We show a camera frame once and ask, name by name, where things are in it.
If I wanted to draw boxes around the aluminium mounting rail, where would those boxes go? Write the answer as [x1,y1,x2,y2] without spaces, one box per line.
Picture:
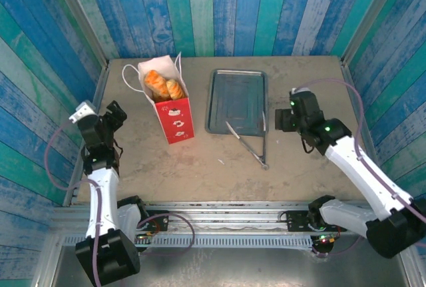
[142,200,316,234]

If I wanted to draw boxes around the metal serving tongs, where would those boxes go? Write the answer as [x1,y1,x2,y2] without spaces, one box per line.
[225,110,270,170]

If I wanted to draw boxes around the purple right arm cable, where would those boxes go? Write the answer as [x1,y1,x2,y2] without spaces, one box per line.
[299,79,426,258]

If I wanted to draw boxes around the aluminium frame post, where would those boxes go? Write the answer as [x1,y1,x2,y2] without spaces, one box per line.
[341,0,400,65]
[46,0,109,67]

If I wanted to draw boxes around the red and white paper bag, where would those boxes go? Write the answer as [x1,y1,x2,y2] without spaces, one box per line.
[121,51,196,145]

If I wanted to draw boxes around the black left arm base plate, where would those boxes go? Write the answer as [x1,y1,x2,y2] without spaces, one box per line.
[136,209,170,232]

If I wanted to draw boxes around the long ridged caterpillar bread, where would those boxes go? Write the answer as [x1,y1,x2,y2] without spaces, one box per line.
[143,69,171,102]

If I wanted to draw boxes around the grey slotted cable duct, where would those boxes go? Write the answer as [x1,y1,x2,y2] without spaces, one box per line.
[63,234,316,250]

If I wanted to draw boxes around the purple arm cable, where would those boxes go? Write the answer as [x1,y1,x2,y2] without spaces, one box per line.
[299,79,426,258]
[44,122,196,287]

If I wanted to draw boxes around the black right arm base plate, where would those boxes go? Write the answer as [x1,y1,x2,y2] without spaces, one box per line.
[285,208,320,234]

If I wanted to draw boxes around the grey metal baking tray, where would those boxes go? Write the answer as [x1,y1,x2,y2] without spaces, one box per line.
[204,69,269,137]

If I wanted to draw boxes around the pale twisted pastry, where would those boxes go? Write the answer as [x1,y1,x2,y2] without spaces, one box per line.
[165,79,187,101]

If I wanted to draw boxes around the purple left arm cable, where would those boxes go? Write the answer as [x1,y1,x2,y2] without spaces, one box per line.
[44,122,196,287]

